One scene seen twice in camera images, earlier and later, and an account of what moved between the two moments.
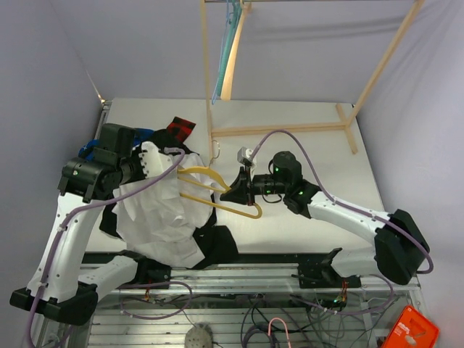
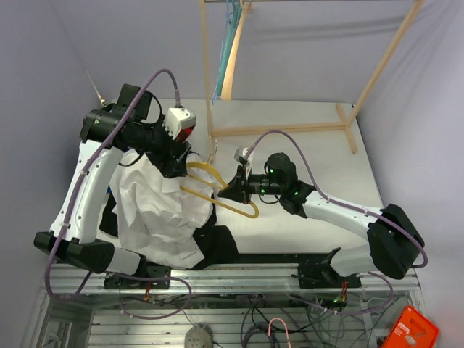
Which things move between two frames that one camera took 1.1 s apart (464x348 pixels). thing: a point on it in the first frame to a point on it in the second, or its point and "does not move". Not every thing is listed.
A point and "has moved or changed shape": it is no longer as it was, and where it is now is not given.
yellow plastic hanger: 225,188 has moved or changed shape
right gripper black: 238,193 does not move
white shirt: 161,220 does not move
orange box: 412,330 does not move
